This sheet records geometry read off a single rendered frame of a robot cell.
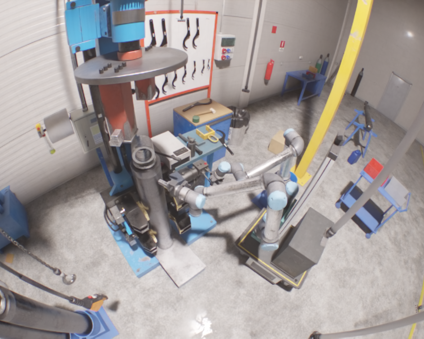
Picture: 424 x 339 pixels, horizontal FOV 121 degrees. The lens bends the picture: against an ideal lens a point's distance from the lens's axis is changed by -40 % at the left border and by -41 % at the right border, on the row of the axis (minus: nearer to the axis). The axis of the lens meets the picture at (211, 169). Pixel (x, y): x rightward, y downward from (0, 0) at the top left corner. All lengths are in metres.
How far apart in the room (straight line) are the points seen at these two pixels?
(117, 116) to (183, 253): 1.84
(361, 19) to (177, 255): 3.64
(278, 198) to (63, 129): 1.80
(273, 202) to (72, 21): 1.52
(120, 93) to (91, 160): 2.91
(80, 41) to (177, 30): 2.43
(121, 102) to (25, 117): 2.45
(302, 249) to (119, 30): 2.03
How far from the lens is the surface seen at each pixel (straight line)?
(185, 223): 2.15
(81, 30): 1.24
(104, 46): 1.41
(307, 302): 2.79
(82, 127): 2.01
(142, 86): 1.25
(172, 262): 2.38
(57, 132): 1.96
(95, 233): 2.97
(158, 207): 1.65
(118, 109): 0.90
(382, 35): 11.16
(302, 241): 1.97
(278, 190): 1.20
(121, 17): 0.96
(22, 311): 1.47
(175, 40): 3.49
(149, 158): 1.31
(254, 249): 2.34
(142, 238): 2.12
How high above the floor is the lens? 2.41
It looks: 45 degrees down
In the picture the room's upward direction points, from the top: 7 degrees clockwise
